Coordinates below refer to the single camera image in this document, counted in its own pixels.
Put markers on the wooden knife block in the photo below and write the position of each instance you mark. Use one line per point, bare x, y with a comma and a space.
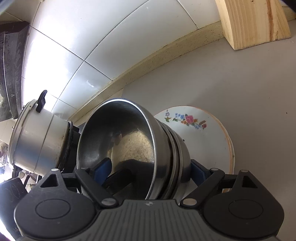
249, 23

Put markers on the aluminium pot with lid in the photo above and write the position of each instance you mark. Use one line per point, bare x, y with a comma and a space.
42, 141

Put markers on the stainless steel bowl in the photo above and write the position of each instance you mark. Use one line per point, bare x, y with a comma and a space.
133, 140
171, 180
183, 173

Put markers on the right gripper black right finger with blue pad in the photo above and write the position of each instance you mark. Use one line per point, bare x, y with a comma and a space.
211, 182

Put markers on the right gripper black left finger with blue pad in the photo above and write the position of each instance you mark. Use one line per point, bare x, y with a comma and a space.
81, 188

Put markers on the floral white plate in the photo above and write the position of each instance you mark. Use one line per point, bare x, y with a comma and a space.
206, 138

